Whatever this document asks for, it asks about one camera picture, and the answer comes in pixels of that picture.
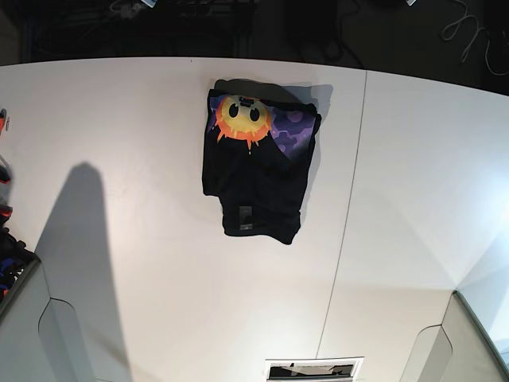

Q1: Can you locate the red and black tool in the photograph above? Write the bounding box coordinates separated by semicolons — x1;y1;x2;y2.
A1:
0;108;10;134

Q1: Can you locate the white label card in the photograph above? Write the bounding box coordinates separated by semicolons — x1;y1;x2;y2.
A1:
264;357;364;382

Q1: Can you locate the black t-shirt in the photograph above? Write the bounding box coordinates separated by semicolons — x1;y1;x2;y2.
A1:
202;79;322;245

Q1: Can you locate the grey base plate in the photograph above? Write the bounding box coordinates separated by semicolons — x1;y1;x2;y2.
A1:
400;291;508;382
1;263;95;381

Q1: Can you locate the bin of colourful clothes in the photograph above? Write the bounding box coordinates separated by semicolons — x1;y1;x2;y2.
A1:
1;204;41;318

